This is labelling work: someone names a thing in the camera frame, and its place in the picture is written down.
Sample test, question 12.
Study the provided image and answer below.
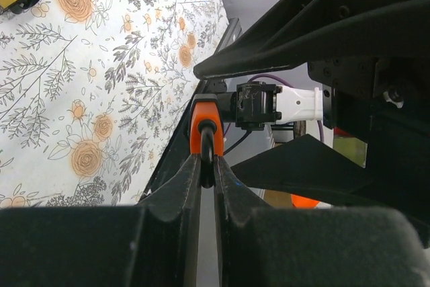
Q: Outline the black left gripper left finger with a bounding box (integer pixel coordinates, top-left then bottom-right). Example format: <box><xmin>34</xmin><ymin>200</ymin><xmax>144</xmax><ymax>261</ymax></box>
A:
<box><xmin>1</xmin><ymin>155</ymin><xmax>201</xmax><ymax>286</ymax></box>

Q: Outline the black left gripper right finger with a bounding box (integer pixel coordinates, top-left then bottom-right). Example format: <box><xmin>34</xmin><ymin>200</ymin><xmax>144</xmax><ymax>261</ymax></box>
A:
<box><xmin>213</xmin><ymin>157</ymin><xmax>429</xmax><ymax>286</ymax></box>

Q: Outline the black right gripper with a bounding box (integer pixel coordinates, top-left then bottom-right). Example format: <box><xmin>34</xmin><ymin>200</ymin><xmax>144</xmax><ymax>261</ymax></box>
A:
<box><xmin>193</xmin><ymin>0</ymin><xmax>429</xmax><ymax>229</ymax></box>

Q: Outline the orange padlock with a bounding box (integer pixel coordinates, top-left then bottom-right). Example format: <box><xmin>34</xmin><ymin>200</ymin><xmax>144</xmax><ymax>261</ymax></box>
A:
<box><xmin>189</xmin><ymin>93</ymin><xmax>224</xmax><ymax>188</ymax></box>

